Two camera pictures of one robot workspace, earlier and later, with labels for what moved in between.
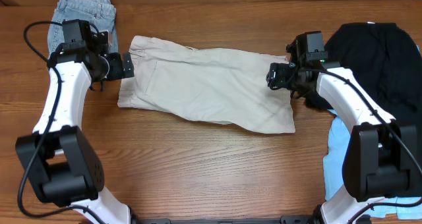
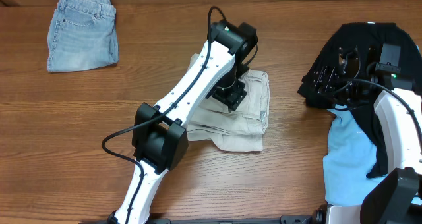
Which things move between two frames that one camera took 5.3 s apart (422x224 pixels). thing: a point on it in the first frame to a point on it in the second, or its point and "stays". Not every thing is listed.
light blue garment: x=337 y=138 stays
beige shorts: x=213 y=85 to x=242 y=129
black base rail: x=291 y=219 stays
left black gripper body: x=124 y=66 to x=231 y=97
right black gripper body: x=275 y=76 to x=324 y=80
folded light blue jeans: x=97 y=10 stays
